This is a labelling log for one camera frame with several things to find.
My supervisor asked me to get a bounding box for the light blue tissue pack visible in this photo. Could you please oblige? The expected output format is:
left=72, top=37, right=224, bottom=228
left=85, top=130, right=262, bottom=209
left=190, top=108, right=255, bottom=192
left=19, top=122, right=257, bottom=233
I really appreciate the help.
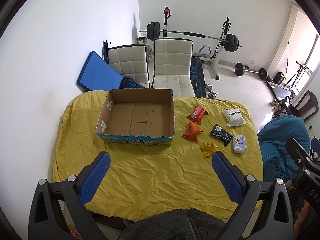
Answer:
left=233, top=135, right=246, bottom=154

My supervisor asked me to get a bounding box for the grey fleece garment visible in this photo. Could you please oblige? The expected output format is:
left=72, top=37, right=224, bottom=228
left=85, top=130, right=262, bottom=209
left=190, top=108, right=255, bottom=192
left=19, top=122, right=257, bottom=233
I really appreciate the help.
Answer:
left=118, top=209, right=226, bottom=239

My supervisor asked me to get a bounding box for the black snack packet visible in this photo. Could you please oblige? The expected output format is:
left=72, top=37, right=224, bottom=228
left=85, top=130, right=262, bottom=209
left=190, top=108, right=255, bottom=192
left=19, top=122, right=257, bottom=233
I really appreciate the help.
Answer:
left=209, top=124, right=233, bottom=147

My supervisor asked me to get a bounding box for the white weight bench rack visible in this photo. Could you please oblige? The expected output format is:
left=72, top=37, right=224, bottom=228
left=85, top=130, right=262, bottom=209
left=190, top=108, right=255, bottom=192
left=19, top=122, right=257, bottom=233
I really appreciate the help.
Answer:
left=200, top=18, right=231, bottom=80

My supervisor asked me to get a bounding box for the white padded chair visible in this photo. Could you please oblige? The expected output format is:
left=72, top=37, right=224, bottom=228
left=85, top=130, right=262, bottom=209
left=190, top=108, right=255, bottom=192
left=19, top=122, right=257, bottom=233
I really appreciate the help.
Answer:
left=107, top=44, right=150, bottom=88
left=151, top=37, right=195, bottom=98

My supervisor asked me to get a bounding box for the white pillow pouch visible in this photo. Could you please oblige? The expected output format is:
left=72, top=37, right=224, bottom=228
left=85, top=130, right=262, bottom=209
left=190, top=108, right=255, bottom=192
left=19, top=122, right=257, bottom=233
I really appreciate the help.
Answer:
left=222, top=108, right=246, bottom=127

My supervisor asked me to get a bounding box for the barbell on floor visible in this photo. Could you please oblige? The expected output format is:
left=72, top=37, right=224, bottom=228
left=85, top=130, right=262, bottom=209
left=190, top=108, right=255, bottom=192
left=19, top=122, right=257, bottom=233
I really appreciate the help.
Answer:
left=234, top=62, right=268, bottom=80

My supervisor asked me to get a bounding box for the right white padded chair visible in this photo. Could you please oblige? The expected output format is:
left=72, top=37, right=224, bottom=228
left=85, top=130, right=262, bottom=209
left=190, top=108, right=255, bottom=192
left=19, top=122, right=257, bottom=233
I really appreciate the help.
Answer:
left=151, top=37, right=195, bottom=98

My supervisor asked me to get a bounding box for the dark wooden chair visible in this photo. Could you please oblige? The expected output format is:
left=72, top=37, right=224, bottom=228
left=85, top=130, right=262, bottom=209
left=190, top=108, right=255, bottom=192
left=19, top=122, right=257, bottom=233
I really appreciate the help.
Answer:
left=289, top=90, right=319, bottom=122

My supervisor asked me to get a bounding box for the open cardboard box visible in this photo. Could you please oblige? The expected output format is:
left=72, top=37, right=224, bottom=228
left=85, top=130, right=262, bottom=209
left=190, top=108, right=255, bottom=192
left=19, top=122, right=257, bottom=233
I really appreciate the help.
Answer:
left=95, top=88, right=175, bottom=146

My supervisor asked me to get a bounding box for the yellow snack packet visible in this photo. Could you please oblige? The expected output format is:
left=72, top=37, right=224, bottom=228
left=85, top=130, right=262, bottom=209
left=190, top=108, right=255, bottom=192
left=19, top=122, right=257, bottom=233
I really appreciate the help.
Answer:
left=201, top=140, right=219, bottom=159

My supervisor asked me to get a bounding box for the barbell on rack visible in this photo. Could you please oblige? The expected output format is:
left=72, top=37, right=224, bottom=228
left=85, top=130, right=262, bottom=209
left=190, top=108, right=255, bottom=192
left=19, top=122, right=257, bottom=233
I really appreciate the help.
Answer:
left=139, top=22, right=241, bottom=53

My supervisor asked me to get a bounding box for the blue foam mat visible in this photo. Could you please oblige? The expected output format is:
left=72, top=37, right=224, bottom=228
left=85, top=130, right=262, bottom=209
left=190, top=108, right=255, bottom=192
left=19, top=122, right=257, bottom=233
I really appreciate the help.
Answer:
left=76, top=51, right=123, bottom=92

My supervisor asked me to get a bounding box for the yellow tablecloth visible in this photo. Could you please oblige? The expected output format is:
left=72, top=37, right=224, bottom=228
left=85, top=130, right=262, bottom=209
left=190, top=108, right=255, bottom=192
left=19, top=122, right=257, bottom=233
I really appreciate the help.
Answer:
left=53, top=91, right=263, bottom=221

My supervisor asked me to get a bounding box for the orange snack packet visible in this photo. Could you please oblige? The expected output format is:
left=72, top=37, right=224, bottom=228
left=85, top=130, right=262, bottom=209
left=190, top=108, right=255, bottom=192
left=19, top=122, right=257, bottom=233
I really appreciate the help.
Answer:
left=181, top=122, right=203, bottom=142

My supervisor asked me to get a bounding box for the small dumbbell on floor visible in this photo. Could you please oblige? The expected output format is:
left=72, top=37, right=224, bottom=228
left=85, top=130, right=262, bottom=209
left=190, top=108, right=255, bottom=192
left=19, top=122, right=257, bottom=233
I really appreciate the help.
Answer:
left=205, top=84, right=218, bottom=100

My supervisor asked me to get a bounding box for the red snack packet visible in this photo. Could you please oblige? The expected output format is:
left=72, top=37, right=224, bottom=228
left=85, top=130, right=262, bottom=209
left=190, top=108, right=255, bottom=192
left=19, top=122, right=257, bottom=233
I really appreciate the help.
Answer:
left=187, top=105, right=208, bottom=125

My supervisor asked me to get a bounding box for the dark blue knitted cloth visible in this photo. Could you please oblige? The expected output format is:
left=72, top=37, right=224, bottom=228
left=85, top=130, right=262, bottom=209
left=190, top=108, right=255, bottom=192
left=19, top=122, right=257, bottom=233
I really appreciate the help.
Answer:
left=119, top=76, right=145, bottom=89

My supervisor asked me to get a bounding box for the black blue exercise mat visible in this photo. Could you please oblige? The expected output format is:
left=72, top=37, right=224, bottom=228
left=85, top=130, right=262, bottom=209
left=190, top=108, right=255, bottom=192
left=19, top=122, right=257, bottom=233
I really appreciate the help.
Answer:
left=190, top=56, right=206, bottom=98

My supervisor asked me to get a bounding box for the left white padded chair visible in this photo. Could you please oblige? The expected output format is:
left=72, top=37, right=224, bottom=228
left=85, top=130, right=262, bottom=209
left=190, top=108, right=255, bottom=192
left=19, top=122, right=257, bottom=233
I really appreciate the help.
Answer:
left=107, top=44, right=150, bottom=88

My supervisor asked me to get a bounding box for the teal bean bag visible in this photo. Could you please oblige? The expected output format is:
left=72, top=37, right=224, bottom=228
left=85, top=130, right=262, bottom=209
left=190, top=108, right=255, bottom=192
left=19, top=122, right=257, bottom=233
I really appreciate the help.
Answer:
left=258, top=114, right=310, bottom=183

